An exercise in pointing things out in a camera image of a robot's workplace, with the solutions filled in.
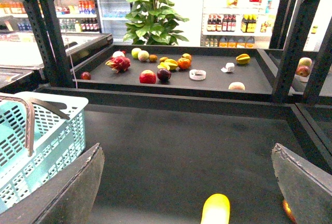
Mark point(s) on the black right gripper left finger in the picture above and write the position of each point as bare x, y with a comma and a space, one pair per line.
66, 198

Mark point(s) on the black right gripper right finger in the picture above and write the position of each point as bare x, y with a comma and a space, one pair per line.
305, 187

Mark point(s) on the light blue plastic basket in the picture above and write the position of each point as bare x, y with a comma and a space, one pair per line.
41, 134

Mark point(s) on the yellow mango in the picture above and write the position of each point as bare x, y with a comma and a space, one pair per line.
216, 209

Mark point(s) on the small dark red fruit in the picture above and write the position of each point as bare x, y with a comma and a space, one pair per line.
85, 76

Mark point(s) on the pale peach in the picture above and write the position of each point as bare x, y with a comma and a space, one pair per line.
236, 86

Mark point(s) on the pale green fruit right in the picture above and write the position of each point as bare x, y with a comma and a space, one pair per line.
305, 61

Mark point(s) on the white tape roll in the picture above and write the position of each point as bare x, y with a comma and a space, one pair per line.
228, 68

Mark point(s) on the yellow green star fruit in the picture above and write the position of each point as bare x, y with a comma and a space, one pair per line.
243, 59

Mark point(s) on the red dragon fruit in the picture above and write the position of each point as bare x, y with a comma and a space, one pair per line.
119, 63

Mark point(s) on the red apple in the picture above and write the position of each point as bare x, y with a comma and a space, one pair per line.
147, 76

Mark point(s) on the white pink fruit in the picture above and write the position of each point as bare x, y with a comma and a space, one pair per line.
118, 54

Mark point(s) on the dark purple plum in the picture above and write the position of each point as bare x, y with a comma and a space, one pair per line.
163, 74

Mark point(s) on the green apple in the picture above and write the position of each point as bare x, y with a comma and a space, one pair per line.
135, 52

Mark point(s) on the pale round fruit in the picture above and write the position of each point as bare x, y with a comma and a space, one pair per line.
143, 56

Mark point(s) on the small brown kiwi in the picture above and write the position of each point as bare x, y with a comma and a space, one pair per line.
163, 59

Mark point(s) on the black fruit display tray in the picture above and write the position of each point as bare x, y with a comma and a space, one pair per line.
258, 76

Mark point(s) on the orange persimmon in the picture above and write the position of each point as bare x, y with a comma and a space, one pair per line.
184, 63

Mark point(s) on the orange yellow fruit behind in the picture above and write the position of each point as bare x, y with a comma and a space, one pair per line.
187, 56

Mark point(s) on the white bottle shelf right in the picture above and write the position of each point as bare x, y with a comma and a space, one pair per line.
238, 23

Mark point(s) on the green potted plant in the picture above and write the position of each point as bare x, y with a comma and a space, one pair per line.
154, 22

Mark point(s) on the white drinks shelf left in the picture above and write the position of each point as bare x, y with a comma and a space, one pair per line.
49, 6

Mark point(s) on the glass door refrigerator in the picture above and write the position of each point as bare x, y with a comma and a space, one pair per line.
112, 17

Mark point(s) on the black metal frame post right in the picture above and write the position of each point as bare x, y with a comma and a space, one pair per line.
292, 26

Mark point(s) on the black metal frame post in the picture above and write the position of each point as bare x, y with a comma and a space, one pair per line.
57, 68
292, 26

